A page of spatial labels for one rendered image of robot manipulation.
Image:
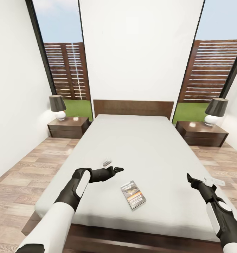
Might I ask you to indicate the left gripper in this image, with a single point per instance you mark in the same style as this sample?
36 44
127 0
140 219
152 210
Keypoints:
108 173

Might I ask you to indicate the hardback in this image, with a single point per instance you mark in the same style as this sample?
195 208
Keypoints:
133 194

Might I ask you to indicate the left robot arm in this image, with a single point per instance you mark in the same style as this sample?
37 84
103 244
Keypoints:
49 236

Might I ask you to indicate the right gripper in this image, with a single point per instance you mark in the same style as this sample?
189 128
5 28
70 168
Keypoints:
199 185

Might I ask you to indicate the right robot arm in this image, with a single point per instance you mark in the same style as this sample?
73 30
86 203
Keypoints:
220 214

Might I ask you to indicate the bed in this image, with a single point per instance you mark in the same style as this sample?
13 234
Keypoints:
140 138

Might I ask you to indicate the nightstand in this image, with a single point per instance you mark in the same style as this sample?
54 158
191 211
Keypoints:
200 134
69 128

